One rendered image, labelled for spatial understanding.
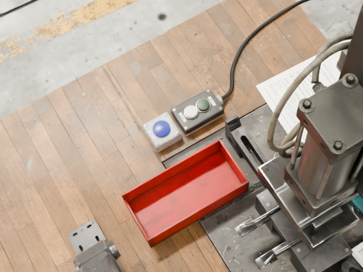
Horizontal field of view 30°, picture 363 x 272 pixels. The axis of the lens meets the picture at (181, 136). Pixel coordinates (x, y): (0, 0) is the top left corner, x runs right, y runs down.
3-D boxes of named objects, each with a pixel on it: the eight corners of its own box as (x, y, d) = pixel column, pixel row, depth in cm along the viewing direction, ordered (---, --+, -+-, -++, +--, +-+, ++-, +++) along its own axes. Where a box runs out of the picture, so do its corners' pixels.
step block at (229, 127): (224, 136, 156) (224, 120, 148) (236, 129, 156) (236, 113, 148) (240, 158, 153) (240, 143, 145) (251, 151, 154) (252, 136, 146)
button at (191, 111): (182, 113, 157) (182, 109, 155) (193, 107, 157) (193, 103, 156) (189, 122, 156) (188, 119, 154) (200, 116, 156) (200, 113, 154)
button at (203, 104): (194, 106, 157) (194, 102, 156) (205, 100, 158) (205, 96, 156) (201, 115, 156) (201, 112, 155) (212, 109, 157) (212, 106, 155)
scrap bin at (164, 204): (124, 203, 151) (120, 194, 146) (220, 148, 155) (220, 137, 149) (150, 247, 147) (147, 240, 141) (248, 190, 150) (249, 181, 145)
